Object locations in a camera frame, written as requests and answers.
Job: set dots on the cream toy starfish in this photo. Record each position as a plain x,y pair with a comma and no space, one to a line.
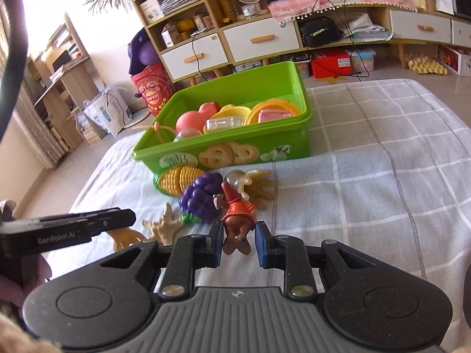
165,226

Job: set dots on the grey checkered blanket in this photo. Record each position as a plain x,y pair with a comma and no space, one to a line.
368,176

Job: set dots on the yellow can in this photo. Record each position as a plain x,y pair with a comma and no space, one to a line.
227,9

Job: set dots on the person's left hand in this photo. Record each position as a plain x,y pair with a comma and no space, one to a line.
14,283

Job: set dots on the clear plastic storage box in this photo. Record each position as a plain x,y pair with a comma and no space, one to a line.
362,60

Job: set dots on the wooden bookshelf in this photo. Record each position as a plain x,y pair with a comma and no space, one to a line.
62,88

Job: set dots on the clear round capsule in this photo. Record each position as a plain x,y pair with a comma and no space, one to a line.
233,180

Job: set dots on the clear box with blue lid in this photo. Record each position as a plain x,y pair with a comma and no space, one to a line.
248,67

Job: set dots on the pink lace cloth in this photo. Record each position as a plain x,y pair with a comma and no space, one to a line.
331,2

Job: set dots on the pink card box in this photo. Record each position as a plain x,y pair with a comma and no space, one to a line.
274,116

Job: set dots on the wooden shelf cabinet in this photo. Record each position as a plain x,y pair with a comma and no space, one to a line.
213,25

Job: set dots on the white carton on shelf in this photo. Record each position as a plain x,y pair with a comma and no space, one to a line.
151,7

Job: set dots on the yellow toy pot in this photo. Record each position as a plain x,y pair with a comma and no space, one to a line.
231,112

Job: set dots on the orange plastic toy bowl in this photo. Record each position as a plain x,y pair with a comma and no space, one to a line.
272,108

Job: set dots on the red printed bucket bag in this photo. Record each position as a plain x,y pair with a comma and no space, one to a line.
152,92

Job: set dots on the purple toy grapes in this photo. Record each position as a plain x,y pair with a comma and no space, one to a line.
200,198

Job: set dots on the red cardboard box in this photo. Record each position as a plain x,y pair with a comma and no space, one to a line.
329,64

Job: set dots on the clear plastic case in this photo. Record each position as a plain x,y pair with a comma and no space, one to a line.
224,123

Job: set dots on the folded light cloths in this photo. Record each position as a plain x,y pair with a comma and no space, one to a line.
368,27

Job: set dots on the white shopping bag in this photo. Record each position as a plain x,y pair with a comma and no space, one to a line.
108,112

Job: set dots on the low wooden sideboard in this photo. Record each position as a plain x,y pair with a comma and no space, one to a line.
368,36

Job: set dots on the yellow egg tray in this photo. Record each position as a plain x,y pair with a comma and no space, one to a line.
427,66

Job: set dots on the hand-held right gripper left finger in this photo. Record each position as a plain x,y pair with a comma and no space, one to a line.
215,245

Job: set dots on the green plastic storage box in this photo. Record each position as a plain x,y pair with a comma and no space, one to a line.
294,132

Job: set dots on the pink flamingo toy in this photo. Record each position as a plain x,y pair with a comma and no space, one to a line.
191,119

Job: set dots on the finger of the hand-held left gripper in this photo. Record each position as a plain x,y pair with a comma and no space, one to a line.
110,218

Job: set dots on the pink egg capsule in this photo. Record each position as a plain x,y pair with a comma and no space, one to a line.
187,134

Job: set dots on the black bag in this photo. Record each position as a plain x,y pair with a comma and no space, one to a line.
318,31

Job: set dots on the tan plastic claw toy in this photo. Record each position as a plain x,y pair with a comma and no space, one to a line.
259,189
125,237

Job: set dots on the tan fuzzy sleeve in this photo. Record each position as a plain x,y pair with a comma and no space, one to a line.
18,334

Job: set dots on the yellow toy corn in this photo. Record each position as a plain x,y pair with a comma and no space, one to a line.
180,180

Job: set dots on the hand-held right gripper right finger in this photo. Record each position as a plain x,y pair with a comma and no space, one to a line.
262,245

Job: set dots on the red gnome figurine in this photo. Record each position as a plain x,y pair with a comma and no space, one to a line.
237,213

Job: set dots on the purple plush toy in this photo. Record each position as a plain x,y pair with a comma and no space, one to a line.
145,51

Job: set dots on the white printed carton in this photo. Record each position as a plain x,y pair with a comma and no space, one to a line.
456,60

